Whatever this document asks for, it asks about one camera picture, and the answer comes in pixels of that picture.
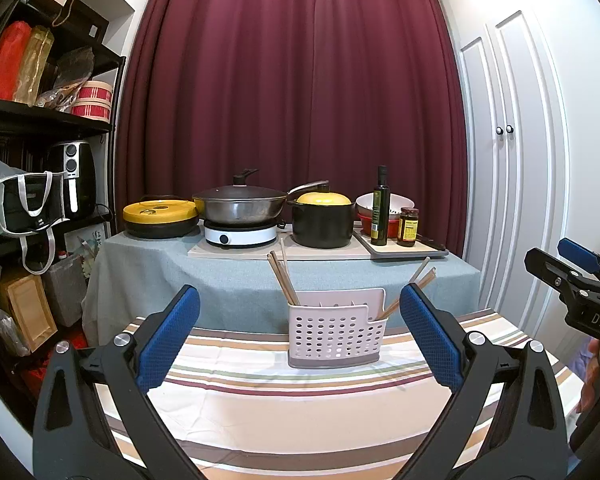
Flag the black pot yellow lid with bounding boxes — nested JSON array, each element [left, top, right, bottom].
[[287, 180, 354, 249]]

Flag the white induction cooker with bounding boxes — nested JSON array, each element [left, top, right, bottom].
[[204, 220, 277, 248]]

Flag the red bag on shelf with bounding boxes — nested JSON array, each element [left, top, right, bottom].
[[0, 21, 32, 101]]

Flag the gold wrapped package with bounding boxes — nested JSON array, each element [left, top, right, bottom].
[[14, 25, 54, 106]]

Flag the sauce jar yellow label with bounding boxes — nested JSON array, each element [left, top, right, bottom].
[[396, 207, 419, 247]]

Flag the white double-door cabinet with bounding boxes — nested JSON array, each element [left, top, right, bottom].
[[456, 10, 568, 334]]

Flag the black wok with lid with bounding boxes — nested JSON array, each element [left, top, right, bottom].
[[193, 169, 329, 226]]

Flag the person's right hand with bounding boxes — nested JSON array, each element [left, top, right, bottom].
[[574, 338, 600, 413]]

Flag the yellow black electric griddle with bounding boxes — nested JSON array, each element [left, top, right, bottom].
[[123, 198, 199, 240]]

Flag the wooden chopstick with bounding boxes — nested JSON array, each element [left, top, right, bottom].
[[279, 236, 289, 273], [276, 256, 300, 306], [266, 252, 294, 304], [407, 257, 430, 284], [375, 266, 437, 321]]

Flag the dark olive oil bottle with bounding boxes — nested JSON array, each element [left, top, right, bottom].
[[370, 165, 391, 246]]

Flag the pink perforated utensil caddy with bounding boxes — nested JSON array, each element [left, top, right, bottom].
[[288, 288, 387, 370]]

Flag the striped tablecloth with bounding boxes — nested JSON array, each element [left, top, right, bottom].
[[93, 308, 586, 480]]

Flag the dark red curtain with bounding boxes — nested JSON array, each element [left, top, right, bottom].
[[114, 0, 467, 252]]

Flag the grey-blue tablecloth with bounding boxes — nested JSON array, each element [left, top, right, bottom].
[[82, 233, 481, 346]]

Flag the black white tote bag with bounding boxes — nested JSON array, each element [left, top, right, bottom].
[[0, 160, 68, 275]]

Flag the black storage shelf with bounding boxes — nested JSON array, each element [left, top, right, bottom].
[[0, 0, 128, 361]]

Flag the grey cutting board tray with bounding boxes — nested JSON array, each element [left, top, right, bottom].
[[353, 229, 449, 260]]

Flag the red white round box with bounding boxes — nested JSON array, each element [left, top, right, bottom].
[[71, 80, 114, 122]]

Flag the red container behind bottle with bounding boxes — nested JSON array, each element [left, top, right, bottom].
[[356, 212, 401, 240]]

